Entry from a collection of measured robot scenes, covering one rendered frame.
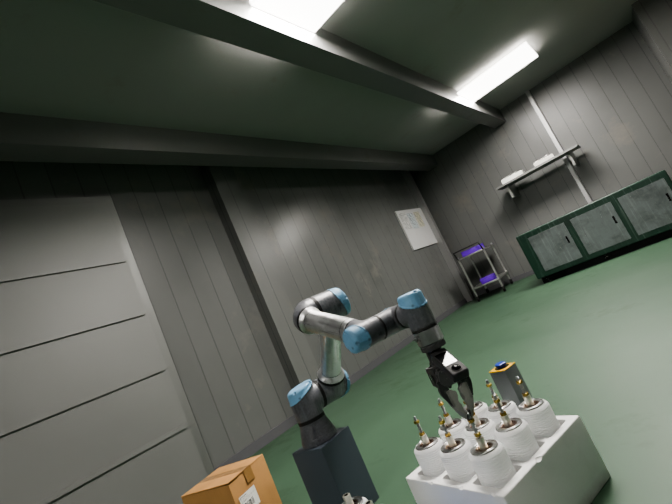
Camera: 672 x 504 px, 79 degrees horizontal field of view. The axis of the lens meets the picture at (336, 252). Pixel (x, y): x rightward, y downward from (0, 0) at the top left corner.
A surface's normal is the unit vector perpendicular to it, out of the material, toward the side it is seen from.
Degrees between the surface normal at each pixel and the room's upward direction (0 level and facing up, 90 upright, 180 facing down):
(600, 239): 90
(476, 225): 90
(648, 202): 90
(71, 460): 90
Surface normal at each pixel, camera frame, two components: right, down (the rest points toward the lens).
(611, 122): -0.60, 0.14
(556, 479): 0.46, -0.34
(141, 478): 0.69, -0.41
